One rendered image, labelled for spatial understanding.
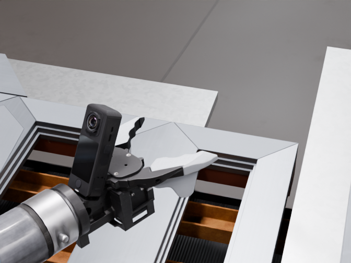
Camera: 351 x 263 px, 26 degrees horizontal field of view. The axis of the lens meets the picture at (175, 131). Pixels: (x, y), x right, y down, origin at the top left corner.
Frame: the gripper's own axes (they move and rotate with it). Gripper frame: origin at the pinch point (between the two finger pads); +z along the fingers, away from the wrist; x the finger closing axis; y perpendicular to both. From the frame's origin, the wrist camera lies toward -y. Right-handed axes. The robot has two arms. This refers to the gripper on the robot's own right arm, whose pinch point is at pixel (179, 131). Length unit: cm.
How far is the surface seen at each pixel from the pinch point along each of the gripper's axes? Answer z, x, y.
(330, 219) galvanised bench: 37, -2, 41
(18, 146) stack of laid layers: 16, -84, 48
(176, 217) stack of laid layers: 30, -40, 56
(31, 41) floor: 119, -255, 112
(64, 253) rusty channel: 12, -64, 69
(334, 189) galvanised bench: 45, -7, 40
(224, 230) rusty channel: 44, -39, 68
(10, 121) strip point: 21, -94, 47
